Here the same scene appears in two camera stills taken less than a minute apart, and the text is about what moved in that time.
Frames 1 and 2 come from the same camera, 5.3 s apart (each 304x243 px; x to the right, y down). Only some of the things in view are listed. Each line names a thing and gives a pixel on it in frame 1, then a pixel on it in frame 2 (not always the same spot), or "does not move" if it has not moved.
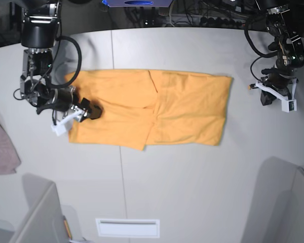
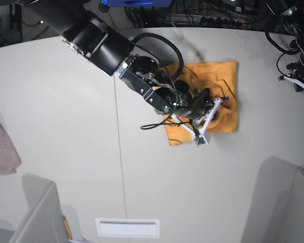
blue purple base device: x=137 y=3 does not move
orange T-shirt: x=141 y=108 to x=221 y=78
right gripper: x=291 y=56 to x=300 y=25
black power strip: x=221 y=23 does not move
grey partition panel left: x=44 y=222 does not move
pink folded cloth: x=3 y=157 does not move
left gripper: x=37 y=88 to x=148 y=76
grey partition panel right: x=282 y=210 does not move
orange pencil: x=67 y=228 does not move
